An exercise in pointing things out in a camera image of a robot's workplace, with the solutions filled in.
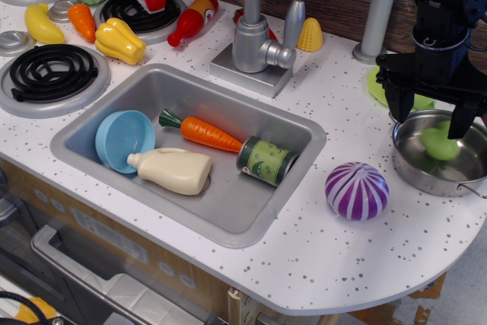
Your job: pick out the oven door handle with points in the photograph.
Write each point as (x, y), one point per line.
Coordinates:
(103, 284)

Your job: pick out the light green plate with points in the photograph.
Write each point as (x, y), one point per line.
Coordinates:
(376, 90)

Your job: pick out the silver toy faucet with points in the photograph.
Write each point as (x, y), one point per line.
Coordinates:
(255, 62)

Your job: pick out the red toy chili pepper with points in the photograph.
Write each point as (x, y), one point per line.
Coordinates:
(239, 15)

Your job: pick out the stainless steel pot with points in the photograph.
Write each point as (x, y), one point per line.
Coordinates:
(463, 175)

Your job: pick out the orange toy carrot in sink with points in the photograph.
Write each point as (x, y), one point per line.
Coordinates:
(201, 132)

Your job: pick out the light green toy broccoli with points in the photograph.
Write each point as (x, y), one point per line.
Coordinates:
(437, 144)

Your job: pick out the yellow toy corn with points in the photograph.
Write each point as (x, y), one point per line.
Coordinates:
(311, 38)

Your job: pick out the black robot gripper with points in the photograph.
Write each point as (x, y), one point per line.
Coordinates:
(439, 68)

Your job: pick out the green toy can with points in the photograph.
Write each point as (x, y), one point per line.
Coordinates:
(265, 161)

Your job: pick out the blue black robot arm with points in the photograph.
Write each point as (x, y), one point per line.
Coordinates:
(439, 67)

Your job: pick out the grey right post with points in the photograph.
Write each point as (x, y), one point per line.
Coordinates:
(372, 44)

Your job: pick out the red toy ketchup bottle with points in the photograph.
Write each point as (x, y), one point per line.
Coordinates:
(193, 20)

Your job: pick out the grey sink basin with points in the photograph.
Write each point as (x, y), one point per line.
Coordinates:
(235, 209)

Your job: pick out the black stove burner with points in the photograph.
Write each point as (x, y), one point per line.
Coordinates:
(53, 80)
(152, 28)

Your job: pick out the cream toy bottle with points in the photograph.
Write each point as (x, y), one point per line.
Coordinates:
(177, 170)

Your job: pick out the silver stove knob front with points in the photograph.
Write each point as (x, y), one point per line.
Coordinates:
(14, 42)

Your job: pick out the silver stove knob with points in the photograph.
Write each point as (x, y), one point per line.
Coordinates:
(58, 13)
(14, 42)

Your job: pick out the small orange toy carrot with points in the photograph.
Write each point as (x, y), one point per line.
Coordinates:
(82, 19)

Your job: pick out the middle black stove burner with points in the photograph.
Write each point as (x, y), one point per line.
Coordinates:
(152, 28)

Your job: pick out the front black stove burner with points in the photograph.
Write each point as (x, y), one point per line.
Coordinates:
(53, 80)

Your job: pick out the yellow toy banana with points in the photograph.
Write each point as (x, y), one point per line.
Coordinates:
(40, 27)

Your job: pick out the purple striped toy onion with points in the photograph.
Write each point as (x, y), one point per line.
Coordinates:
(357, 191)

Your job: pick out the silver stove knob back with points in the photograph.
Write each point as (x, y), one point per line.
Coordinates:
(58, 13)

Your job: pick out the yellow toy bell pepper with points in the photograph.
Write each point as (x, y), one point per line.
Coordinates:
(115, 39)

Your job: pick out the blue toy bowl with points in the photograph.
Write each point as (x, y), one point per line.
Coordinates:
(123, 133)

